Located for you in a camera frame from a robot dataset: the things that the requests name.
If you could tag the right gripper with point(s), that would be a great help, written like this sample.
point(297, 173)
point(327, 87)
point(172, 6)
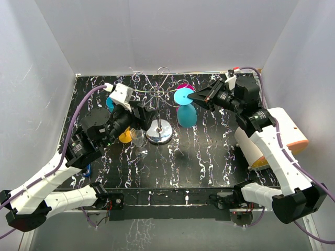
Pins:
point(204, 98)

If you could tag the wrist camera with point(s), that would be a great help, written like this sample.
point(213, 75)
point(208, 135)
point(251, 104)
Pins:
point(120, 94)
point(231, 78)

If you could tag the blue wine glass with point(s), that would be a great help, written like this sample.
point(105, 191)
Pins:
point(110, 104)
point(186, 112)

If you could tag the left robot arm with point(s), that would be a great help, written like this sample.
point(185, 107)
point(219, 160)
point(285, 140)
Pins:
point(35, 201)

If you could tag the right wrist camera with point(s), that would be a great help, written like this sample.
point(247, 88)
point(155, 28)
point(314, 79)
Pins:
point(231, 78)

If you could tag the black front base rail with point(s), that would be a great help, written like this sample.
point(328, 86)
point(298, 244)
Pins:
point(171, 203)

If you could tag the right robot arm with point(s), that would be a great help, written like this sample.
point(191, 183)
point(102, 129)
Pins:
point(298, 195)

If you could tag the blue carabiner clip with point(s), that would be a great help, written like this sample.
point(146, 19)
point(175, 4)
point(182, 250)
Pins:
point(86, 172)

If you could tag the magenta wine glass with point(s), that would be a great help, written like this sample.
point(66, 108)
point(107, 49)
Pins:
point(185, 85)

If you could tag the orange wine glass right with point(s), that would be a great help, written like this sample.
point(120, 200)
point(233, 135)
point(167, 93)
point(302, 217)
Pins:
point(125, 137)

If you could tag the chrome wine glass rack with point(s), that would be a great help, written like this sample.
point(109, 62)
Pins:
point(161, 131)

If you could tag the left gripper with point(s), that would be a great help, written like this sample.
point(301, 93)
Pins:
point(145, 115)

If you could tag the clear wine glass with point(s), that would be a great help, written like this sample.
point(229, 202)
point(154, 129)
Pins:
point(137, 137)

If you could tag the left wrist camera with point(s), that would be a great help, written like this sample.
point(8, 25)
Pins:
point(120, 94)

